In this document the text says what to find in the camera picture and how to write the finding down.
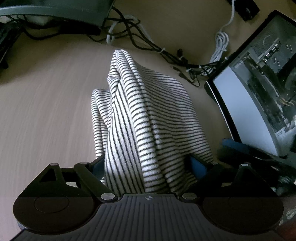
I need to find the striped white black garment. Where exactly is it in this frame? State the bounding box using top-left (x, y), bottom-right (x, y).
top-left (91, 50), bottom-right (213, 195)

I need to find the right curved monitor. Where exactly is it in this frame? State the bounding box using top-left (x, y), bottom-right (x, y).
top-left (207, 67), bottom-right (292, 157)

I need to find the open computer case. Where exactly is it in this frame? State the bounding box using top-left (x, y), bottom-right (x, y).
top-left (228, 11), bottom-right (295, 148)

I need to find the left computer monitor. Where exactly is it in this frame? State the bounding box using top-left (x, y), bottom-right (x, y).
top-left (1, 1), bottom-right (114, 35)

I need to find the white cable bundle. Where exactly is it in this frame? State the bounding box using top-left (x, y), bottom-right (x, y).
top-left (203, 0), bottom-right (236, 70)

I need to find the black cable bundle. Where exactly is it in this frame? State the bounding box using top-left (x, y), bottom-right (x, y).
top-left (23, 6), bottom-right (230, 88)

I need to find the white coiled cable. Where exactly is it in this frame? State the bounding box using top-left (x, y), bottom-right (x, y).
top-left (105, 14), bottom-right (153, 46)

